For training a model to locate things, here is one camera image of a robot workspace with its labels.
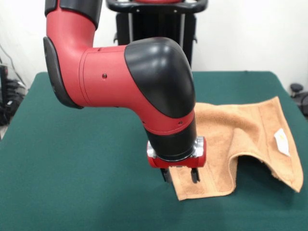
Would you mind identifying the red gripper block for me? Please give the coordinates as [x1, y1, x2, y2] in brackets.
[147, 137, 207, 184]

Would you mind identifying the tan terry towel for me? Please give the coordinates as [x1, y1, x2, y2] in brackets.
[168, 96, 303, 202]

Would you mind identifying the dark green table cloth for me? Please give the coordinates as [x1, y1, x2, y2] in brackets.
[0, 70, 308, 231]

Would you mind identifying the dark chair base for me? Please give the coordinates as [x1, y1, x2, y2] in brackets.
[290, 83, 308, 114]

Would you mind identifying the black equipment pile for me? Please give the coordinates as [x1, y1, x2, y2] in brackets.
[0, 64, 27, 126]

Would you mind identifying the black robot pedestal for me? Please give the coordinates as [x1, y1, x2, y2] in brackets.
[105, 0, 207, 72]

